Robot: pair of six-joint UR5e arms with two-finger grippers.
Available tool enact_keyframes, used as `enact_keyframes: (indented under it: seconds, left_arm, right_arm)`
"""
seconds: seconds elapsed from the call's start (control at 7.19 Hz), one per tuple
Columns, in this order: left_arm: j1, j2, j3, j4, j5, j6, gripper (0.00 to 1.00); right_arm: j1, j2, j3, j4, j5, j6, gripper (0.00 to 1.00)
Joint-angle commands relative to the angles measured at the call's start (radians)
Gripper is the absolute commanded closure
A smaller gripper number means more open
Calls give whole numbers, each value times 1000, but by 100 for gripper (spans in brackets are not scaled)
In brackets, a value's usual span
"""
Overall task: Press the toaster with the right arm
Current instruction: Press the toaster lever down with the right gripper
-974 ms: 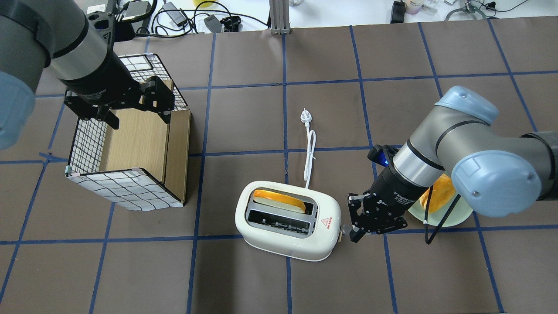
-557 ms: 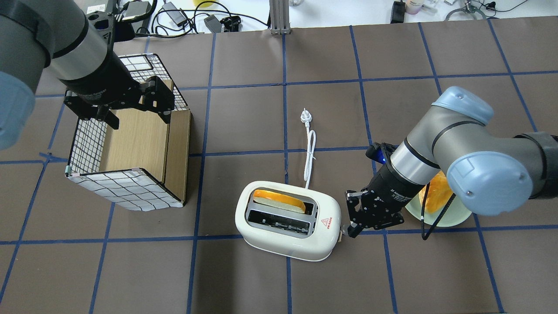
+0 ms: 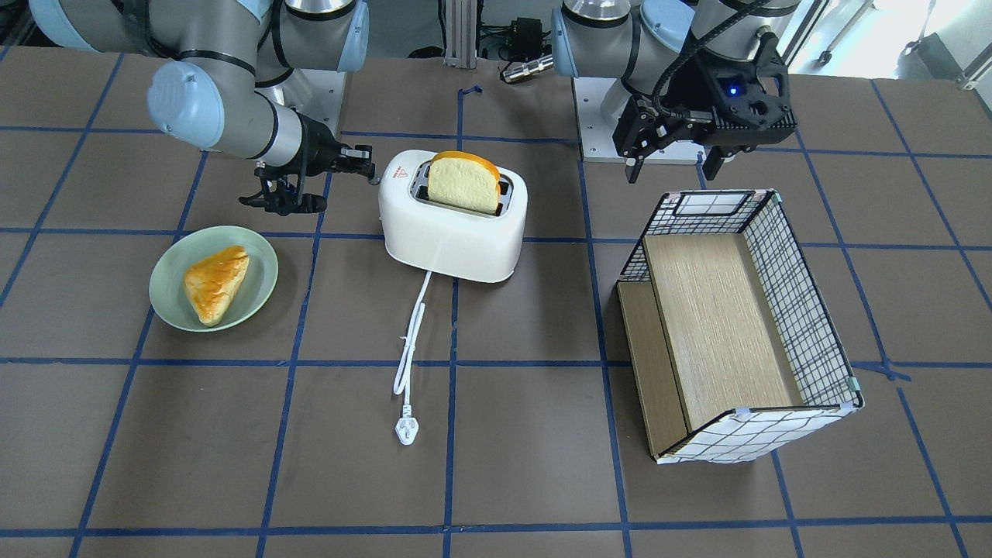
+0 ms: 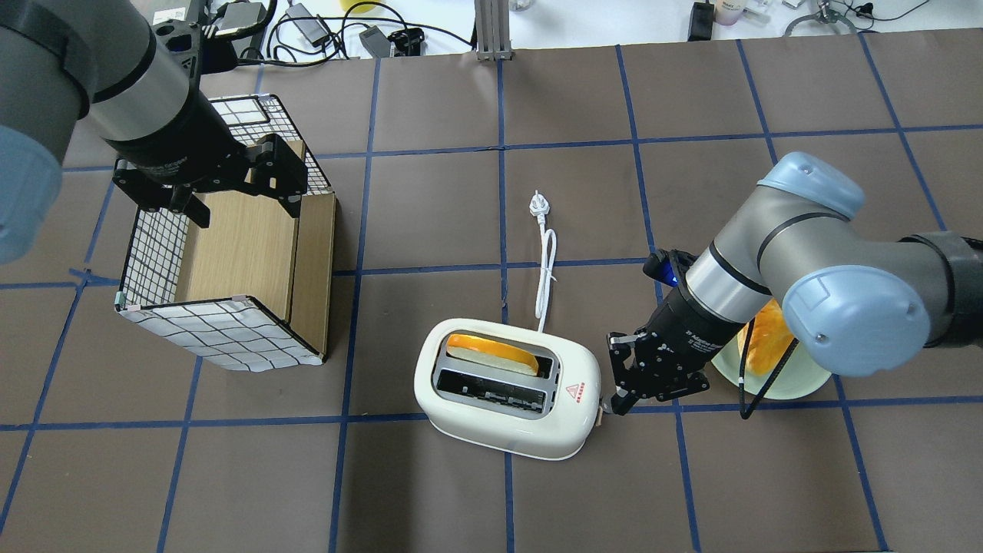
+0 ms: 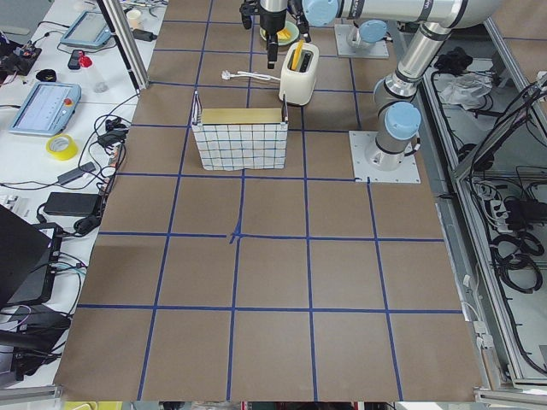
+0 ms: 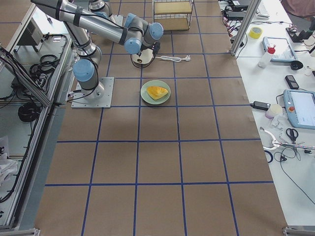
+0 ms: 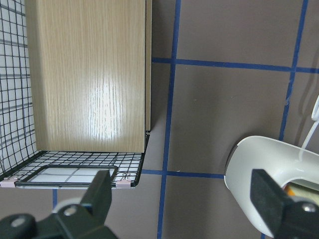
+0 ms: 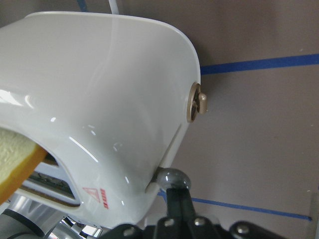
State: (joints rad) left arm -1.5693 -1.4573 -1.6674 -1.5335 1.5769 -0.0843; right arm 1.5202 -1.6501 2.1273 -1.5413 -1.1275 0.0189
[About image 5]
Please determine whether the white power cord with plug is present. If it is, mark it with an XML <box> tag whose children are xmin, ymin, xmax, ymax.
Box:
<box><xmin>221</xmin><ymin>70</ymin><xmax>282</xmax><ymax>83</ymax></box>

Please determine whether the black monitor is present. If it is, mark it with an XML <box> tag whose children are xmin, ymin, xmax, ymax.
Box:
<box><xmin>1</xmin><ymin>207</ymin><xmax>62</xmax><ymax>308</ymax></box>

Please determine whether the paper cup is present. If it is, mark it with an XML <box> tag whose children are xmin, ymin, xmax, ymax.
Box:
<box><xmin>126</xmin><ymin>9</ymin><xmax>143</xmax><ymax>30</ymax></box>

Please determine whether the black laptop power brick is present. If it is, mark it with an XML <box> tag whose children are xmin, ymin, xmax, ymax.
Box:
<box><xmin>44</xmin><ymin>192</ymin><xmax>101</xmax><ymax>217</ymax></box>

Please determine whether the yellow tape roll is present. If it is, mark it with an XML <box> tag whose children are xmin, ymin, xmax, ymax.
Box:
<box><xmin>45</xmin><ymin>133</ymin><xmax>79</xmax><ymax>161</ymax></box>

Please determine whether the triangular pastry bread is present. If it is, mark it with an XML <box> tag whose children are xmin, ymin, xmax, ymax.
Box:
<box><xmin>277</xmin><ymin>28</ymin><xmax>291</xmax><ymax>43</ymax></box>

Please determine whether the blue teach pendant far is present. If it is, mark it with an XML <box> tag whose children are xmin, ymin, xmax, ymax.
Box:
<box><xmin>60</xmin><ymin>11</ymin><xmax>111</xmax><ymax>50</ymax></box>

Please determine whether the blue teach pendant near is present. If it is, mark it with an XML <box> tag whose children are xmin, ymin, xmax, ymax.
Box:
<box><xmin>9</xmin><ymin>82</ymin><xmax>81</xmax><ymax>137</ymax></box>

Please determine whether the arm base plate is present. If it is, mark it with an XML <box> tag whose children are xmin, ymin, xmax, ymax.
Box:
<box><xmin>349</xmin><ymin>131</ymin><xmax>421</xmax><ymax>184</ymax></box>
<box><xmin>334</xmin><ymin>20</ymin><xmax>389</xmax><ymax>59</ymax></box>

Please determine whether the bread slice in toaster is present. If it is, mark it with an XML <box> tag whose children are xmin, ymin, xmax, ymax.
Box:
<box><xmin>290</xmin><ymin>39</ymin><xmax>304</xmax><ymax>71</ymax></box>

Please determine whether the green plate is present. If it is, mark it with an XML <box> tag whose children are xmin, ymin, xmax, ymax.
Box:
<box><xmin>277</xmin><ymin>21</ymin><xmax>300</xmax><ymax>46</ymax></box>

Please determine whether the aluminium frame post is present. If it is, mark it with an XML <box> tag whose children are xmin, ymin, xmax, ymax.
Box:
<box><xmin>97</xmin><ymin>0</ymin><xmax>149</xmax><ymax>91</ymax></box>

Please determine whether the wire basket with wooden shelf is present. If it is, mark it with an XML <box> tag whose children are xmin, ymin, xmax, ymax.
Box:
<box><xmin>191</xmin><ymin>92</ymin><xmax>289</xmax><ymax>171</ymax></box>

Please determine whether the white toaster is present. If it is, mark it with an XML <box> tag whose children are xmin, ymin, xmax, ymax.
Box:
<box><xmin>279</xmin><ymin>41</ymin><xmax>319</xmax><ymax>106</ymax></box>

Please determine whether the blue teach pendant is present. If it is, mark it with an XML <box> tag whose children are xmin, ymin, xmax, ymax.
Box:
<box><xmin>60</xmin><ymin>11</ymin><xmax>111</xmax><ymax>50</ymax></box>
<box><xmin>9</xmin><ymin>82</ymin><xmax>81</xmax><ymax>137</ymax></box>

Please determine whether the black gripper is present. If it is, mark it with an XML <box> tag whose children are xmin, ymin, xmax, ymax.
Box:
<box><xmin>239</xmin><ymin>0</ymin><xmax>290</xmax><ymax>29</ymax></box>
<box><xmin>260</xmin><ymin>0</ymin><xmax>311</xmax><ymax>69</ymax></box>

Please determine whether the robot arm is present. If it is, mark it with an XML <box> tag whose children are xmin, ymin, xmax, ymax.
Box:
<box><xmin>239</xmin><ymin>0</ymin><xmax>500</xmax><ymax>172</ymax></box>
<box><xmin>240</xmin><ymin>1</ymin><xmax>387</xmax><ymax>73</ymax></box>

